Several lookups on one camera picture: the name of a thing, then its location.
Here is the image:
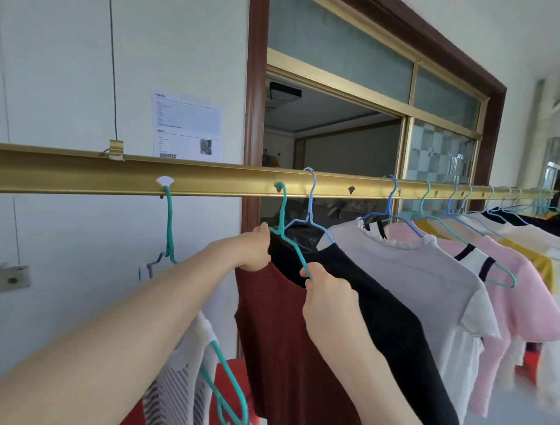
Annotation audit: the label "person's left forearm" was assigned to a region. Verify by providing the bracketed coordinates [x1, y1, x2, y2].
[0, 245, 237, 425]

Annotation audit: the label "mustard yellow t-shirt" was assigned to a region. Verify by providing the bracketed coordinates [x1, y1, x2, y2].
[413, 217, 557, 294]

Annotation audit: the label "white lace blouse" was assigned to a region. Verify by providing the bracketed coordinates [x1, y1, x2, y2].
[317, 217, 502, 425]

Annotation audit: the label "pink t-shirt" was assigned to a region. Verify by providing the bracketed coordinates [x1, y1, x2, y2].
[384, 223, 560, 417]

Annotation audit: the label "gold clothes rail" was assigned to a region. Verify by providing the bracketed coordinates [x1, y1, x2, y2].
[0, 142, 559, 200]

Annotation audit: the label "dark red t-shirt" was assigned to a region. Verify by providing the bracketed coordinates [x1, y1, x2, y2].
[234, 258, 364, 425]

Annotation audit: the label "small wall cable bracket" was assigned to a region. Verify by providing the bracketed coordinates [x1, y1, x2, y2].
[0, 264, 32, 292]

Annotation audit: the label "white ornate arch frame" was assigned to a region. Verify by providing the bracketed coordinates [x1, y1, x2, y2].
[516, 74, 560, 207]

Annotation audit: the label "person's right forearm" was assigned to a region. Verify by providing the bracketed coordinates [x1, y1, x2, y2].
[323, 341, 423, 425]

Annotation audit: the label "person's left hand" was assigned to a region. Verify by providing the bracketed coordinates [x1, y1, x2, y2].
[216, 222, 272, 272]

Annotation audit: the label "grey striped white tank top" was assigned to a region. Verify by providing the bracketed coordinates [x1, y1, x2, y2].
[139, 262, 219, 425]

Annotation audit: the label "sheer white lace-collar shirt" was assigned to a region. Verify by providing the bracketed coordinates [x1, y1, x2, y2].
[457, 212, 560, 263]

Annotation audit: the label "thin steel lift cables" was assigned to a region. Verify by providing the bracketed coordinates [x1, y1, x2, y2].
[0, 0, 119, 268]

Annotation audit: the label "gold framed glass door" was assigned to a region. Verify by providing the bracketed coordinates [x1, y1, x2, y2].
[264, 0, 491, 215]

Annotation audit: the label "ceiling lamp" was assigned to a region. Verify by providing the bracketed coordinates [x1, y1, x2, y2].
[264, 81, 303, 114]

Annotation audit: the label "teal wire hanger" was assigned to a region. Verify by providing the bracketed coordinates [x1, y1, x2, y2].
[139, 184, 250, 425]
[400, 180, 517, 290]
[269, 182, 314, 281]

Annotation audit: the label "brown door frame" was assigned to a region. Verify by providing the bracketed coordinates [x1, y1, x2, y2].
[240, 0, 508, 233]

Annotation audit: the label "black t-shirt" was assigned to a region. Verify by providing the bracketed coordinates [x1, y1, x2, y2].
[267, 232, 460, 425]

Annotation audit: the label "white paper notice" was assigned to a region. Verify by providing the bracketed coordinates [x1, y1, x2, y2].
[152, 90, 223, 163]

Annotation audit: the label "person's right hand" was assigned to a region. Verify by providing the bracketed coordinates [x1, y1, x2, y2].
[299, 262, 373, 356]

